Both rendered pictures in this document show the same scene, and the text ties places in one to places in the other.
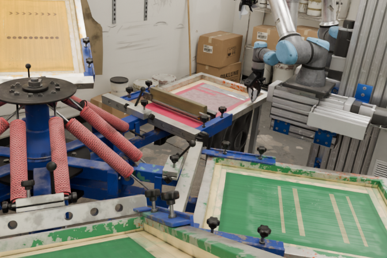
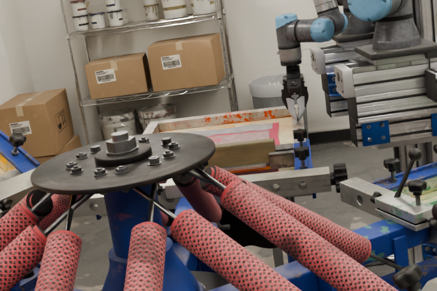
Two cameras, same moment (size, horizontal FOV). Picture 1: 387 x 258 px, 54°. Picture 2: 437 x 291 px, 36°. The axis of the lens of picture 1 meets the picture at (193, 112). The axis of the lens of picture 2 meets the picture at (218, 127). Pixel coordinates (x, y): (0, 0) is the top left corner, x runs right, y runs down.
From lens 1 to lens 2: 1.06 m
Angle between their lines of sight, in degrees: 29
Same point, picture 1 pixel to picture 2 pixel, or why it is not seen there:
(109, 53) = not seen: outside the picture
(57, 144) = (292, 223)
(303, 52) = not seen: outside the picture
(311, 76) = (405, 30)
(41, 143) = (175, 275)
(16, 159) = (272, 277)
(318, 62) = (408, 6)
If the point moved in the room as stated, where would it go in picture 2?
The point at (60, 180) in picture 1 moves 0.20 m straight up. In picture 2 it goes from (371, 277) to (358, 141)
